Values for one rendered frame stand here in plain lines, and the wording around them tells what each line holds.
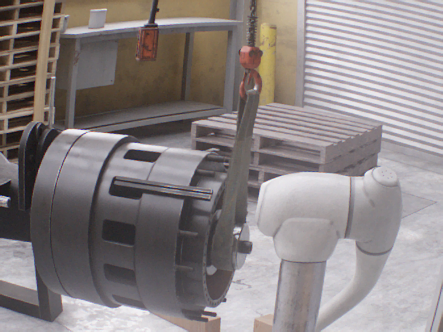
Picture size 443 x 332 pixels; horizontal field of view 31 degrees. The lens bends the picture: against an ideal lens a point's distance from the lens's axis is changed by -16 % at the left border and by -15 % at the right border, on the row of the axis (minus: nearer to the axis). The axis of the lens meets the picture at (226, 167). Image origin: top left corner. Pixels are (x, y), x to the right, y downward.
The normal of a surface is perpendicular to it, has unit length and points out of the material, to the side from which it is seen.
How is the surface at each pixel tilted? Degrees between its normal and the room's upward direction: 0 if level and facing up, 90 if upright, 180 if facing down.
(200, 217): 53
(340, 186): 37
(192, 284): 110
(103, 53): 90
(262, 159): 90
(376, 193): 85
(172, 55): 90
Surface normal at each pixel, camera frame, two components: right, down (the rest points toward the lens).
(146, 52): 0.26, 0.24
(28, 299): 0.06, -0.97
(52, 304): 0.98, 0.10
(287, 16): -0.68, 0.14
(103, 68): 0.73, 0.20
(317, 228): -0.04, 0.18
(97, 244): -0.27, 0.16
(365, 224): 0.04, 0.52
